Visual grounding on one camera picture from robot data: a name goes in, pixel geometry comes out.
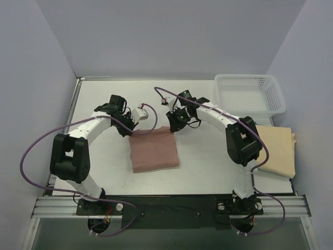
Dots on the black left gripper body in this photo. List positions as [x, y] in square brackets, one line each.
[125, 126]

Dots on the pink graphic t shirt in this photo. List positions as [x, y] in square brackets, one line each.
[153, 151]

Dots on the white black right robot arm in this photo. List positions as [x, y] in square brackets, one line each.
[242, 144]

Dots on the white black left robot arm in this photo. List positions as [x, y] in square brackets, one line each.
[70, 159]

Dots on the white perforated plastic basket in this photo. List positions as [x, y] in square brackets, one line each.
[256, 95]

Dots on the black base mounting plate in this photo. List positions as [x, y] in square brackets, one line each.
[218, 211]

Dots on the folded cream t shirt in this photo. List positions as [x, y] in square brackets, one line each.
[280, 143]

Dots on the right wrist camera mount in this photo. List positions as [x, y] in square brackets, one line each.
[170, 102]

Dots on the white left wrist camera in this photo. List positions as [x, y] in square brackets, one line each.
[138, 114]

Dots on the aluminium table edge rail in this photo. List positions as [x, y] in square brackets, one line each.
[52, 106]

